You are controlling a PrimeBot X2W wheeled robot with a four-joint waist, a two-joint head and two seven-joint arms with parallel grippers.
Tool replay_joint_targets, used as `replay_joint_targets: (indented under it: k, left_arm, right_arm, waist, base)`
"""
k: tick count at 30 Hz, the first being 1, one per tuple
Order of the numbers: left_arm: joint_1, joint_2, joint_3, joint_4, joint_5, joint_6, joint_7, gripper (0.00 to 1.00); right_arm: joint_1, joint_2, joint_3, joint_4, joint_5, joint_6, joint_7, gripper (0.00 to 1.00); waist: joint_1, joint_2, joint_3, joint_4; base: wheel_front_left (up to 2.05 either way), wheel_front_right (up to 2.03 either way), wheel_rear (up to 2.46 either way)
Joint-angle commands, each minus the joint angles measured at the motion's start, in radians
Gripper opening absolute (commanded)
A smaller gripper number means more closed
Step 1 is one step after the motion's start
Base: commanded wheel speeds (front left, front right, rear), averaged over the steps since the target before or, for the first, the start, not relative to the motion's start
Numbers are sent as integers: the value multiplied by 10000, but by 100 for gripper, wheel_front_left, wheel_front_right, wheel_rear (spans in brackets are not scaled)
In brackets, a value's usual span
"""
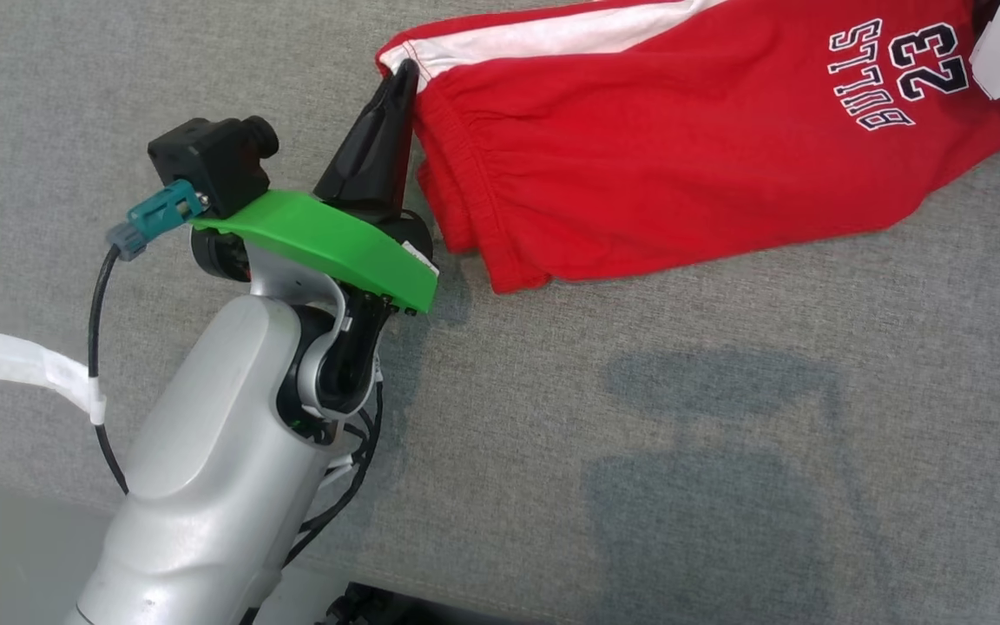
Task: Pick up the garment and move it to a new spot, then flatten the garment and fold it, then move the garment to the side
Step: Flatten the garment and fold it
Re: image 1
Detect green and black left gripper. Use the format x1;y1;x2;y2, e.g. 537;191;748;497
190;59;442;315

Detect red Bulls shorts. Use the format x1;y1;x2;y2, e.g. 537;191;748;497
376;0;1000;296

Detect white tape strip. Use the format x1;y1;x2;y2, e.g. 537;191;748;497
0;324;109;426

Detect black camera cable teal plug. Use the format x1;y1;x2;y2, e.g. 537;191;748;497
88;178;210;497

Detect thin black arm cables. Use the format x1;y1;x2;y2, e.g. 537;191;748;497
279;373;386;574

